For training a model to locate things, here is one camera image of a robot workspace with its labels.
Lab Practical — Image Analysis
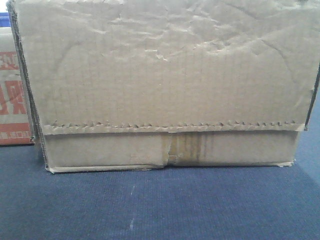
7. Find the plain brown cardboard box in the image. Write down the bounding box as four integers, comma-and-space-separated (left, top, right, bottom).
7, 0, 320, 173

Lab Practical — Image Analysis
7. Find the cardboard box with red print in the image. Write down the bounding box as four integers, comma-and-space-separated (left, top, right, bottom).
0, 27, 33, 146

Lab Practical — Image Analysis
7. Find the blue fabric mat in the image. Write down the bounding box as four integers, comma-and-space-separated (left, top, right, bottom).
0, 93, 320, 240

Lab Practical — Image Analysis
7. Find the dark blue bin far left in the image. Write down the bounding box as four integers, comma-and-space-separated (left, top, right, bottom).
0, 12, 11, 28

